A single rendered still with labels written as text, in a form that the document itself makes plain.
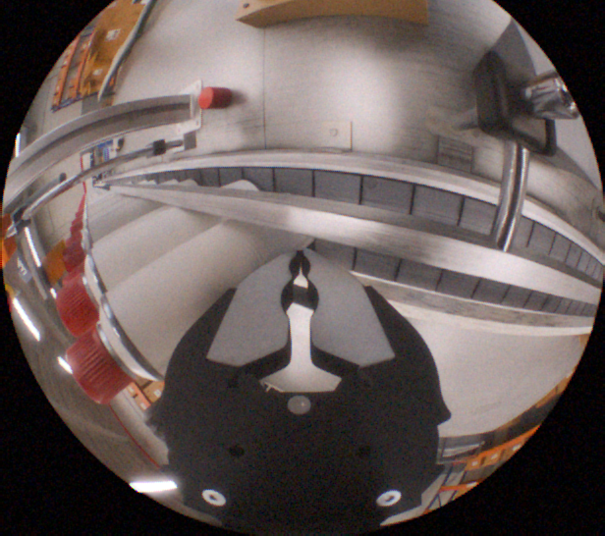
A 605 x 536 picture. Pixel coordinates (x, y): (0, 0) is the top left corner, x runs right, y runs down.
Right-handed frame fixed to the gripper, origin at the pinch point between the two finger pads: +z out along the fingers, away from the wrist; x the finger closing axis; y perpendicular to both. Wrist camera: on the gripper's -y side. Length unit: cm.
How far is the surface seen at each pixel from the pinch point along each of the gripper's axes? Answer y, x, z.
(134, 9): -140, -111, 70
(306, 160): -4.6, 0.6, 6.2
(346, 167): -4.3, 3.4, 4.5
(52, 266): -1.2, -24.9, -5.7
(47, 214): 7, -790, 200
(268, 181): -2.7, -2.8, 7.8
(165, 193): -3.6, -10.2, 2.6
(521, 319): 3.4, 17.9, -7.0
